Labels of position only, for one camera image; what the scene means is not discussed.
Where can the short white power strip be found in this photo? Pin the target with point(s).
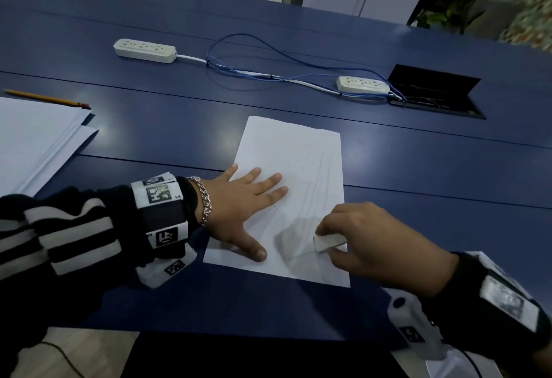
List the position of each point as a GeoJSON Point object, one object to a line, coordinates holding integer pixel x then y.
{"type": "Point", "coordinates": [363, 84]}

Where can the person's left middle finger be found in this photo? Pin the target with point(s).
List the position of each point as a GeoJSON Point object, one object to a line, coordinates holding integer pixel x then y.
{"type": "Point", "coordinates": [268, 183]}

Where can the person's left hand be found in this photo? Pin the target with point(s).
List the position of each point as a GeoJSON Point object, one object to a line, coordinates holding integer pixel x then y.
{"type": "Point", "coordinates": [228, 209]}

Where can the person's left thumb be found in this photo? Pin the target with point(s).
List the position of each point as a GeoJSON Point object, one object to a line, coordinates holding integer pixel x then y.
{"type": "Point", "coordinates": [252, 247]}

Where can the person's left little finger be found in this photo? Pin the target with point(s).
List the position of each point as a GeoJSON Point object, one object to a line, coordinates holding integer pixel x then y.
{"type": "Point", "coordinates": [230, 171]}

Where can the person's left forearm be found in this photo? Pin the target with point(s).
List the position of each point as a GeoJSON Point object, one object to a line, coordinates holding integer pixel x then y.
{"type": "Point", "coordinates": [77, 244]}

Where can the right wrist camera band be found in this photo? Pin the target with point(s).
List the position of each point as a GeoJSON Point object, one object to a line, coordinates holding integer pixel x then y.
{"type": "Point", "coordinates": [504, 300]}

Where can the wrist camera band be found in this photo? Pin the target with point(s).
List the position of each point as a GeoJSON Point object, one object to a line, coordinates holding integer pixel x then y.
{"type": "Point", "coordinates": [161, 222]}
{"type": "Point", "coordinates": [504, 300]}

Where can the white eraser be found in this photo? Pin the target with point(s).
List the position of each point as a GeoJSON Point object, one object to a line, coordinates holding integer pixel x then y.
{"type": "Point", "coordinates": [328, 243]}

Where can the stack of white papers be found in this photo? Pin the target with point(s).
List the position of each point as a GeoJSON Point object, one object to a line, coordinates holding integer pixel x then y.
{"type": "Point", "coordinates": [34, 140]}

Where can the left wrist camera band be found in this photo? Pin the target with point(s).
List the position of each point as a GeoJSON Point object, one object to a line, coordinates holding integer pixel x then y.
{"type": "Point", "coordinates": [161, 222]}

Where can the long white power strip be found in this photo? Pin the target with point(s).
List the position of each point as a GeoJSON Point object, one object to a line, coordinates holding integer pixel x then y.
{"type": "Point", "coordinates": [144, 50]}

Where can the person's right forearm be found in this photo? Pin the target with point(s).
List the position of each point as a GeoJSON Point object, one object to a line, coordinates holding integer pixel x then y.
{"type": "Point", "coordinates": [483, 317]}

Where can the person's right hand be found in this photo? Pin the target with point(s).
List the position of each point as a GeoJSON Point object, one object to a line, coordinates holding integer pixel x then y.
{"type": "Point", "coordinates": [388, 248]}

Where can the person's right thumb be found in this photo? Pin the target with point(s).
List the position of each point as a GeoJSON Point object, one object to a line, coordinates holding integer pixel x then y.
{"type": "Point", "coordinates": [343, 257]}

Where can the white paper sheet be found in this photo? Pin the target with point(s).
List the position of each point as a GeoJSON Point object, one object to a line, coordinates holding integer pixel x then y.
{"type": "Point", "coordinates": [302, 153]}

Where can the yellow pencil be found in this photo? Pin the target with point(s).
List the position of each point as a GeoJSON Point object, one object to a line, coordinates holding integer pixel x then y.
{"type": "Point", "coordinates": [47, 99]}

